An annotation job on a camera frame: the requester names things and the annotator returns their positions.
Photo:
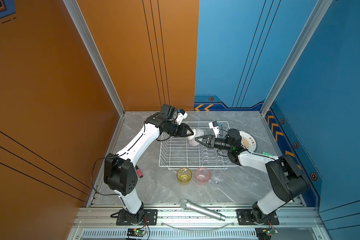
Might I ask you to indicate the yellow glass cup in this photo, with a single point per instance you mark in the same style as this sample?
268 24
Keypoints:
184 176

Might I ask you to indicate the striped ceramic bowl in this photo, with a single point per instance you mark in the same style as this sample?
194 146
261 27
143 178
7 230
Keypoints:
197 132

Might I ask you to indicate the right circuit board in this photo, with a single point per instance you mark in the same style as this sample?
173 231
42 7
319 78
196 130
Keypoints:
265 234

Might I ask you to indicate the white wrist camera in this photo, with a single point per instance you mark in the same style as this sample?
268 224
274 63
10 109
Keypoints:
180 115
215 126

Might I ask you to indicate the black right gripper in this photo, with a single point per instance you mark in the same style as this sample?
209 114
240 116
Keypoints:
211 144

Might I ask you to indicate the clear glass cup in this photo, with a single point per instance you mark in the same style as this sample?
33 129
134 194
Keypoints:
217 179

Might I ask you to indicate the pink glass cup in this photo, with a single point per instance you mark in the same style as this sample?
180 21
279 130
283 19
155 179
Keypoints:
202 176

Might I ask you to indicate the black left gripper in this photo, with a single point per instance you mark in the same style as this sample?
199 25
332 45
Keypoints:
183 131

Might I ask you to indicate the aluminium corner post left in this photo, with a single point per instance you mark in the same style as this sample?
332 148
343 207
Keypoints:
89 42

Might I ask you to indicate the red-tipped marker pen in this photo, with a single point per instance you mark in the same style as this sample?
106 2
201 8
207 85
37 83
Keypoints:
139 172

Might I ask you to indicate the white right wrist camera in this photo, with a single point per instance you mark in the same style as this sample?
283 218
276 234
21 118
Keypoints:
215 126

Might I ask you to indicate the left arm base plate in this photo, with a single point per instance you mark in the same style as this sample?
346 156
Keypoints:
145 216

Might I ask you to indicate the white wire dish rack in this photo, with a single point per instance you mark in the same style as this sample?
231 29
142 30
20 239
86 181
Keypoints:
176 152

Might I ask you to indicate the green circuit board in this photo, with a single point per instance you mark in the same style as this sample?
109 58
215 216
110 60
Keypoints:
136 234

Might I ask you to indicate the aluminium corner post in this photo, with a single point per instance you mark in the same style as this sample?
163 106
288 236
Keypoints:
89 42
316 16

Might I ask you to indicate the silver microphone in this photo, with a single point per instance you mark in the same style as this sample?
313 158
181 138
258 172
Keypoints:
188 205

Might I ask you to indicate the green plastic block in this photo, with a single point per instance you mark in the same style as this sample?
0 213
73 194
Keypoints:
266 154

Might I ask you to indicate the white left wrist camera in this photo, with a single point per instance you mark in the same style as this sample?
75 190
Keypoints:
180 115

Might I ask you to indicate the aluminium front rail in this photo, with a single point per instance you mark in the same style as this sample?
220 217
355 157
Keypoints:
174 223

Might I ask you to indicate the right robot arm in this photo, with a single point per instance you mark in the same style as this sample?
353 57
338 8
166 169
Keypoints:
286 178

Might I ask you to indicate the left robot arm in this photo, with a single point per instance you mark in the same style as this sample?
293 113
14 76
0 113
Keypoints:
120 172

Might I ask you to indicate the aluminium corner post right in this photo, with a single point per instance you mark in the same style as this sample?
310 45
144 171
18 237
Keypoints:
316 16

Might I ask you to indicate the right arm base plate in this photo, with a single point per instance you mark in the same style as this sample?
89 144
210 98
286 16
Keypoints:
247 217

